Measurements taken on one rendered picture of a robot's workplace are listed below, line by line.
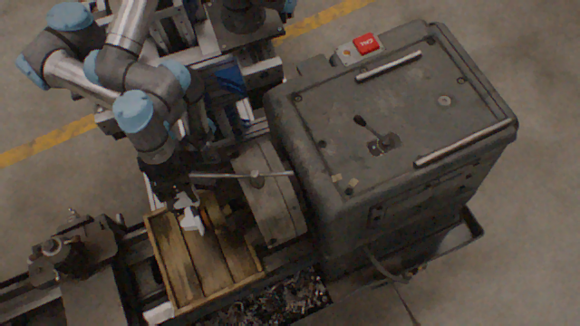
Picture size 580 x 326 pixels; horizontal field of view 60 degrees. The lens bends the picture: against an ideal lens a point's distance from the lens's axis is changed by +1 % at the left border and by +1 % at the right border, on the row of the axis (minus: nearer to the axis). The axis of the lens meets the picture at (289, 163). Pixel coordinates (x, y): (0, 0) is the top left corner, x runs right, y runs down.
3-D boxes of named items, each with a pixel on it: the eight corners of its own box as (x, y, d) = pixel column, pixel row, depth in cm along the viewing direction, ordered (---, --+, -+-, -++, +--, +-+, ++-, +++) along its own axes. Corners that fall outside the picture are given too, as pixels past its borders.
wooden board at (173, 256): (227, 183, 173) (224, 178, 170) (266, 277, 158) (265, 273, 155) (146, 218, 170) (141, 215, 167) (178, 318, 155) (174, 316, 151)
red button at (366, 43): (370, 35, 148) (371, 31, 146) (380, 50, 146) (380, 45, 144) (352, 43, 147) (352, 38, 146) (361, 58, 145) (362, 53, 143)
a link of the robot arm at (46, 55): (61, 49, 154) (197, 111, 134) (27, 84, 149) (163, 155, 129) (36, 21, 144) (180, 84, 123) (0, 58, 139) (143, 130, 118)
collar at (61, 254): (68, 231, 143) (62, 228, 140) (73, 255, 140) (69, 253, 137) (41, 243, 142) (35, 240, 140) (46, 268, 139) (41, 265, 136)
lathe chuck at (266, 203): (257, 157, 167) (249, 124, 137) (296, 242, 159) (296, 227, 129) (233, 167, 166) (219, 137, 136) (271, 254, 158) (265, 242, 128)
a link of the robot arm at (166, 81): (144, 48, 106) (115, 82, 101) (190, 61, 104) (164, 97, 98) (153, 74, 113) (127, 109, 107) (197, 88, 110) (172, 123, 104)
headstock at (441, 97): (416, 81, 185) (436, 5, 150) (490, 187, 165) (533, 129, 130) (270, 144, 179) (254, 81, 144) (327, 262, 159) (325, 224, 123)
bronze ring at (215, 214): (222, 188, 144) (193, 201, 143) (234, 215, 140) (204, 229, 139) (228, 199, 152) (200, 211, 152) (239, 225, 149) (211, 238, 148)
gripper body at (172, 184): (155, 182, 118) (133, 150, 109) (188, 168, 119) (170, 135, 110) (161, 206, 113) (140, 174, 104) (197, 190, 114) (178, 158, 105)
